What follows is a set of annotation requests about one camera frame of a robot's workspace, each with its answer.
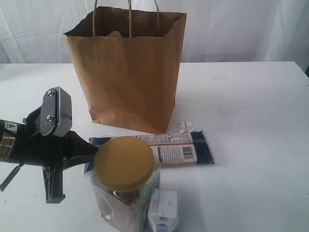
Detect brown paper shopping bag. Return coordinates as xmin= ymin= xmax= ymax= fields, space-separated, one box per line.
xmin=63 ymin=5 xmax=187 ymax=133

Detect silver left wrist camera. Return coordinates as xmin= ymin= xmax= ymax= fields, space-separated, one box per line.
xmin=40 ymin=87 xmax=72 ymax=137

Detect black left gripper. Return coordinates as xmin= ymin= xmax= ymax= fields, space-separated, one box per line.
xmin=11 ymin=107 xmax=98 ymax=203

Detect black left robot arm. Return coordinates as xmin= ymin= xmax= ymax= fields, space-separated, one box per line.
xmin=0 ymin=108 xmax=72 ymax=204

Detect brown kraft pouch orange label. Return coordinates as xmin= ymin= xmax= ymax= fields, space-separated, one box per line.
xmin=106 ymin=31 xmax=122 ymax=38

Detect dark blue noodle package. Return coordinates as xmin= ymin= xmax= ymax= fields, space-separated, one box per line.
xmin=83 ymin=130 xmax=216 ymax=176

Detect white backdrop curtain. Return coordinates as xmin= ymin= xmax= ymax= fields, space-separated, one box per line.
xmin=0 ymin=0 xmax=309 ymax=69

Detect white crumpled paper bits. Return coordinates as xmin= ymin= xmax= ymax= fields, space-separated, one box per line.
xmin=179 ymin=121 xmax=195 ymax=133

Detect small white milk carton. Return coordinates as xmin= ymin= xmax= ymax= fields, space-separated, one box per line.
xmin=148 ymin=188 xmax=180 ymax=232

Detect clear nut jar gold lid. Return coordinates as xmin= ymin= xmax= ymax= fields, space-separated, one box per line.
xmin=89 ymin=136 xmax=162 ymax=232

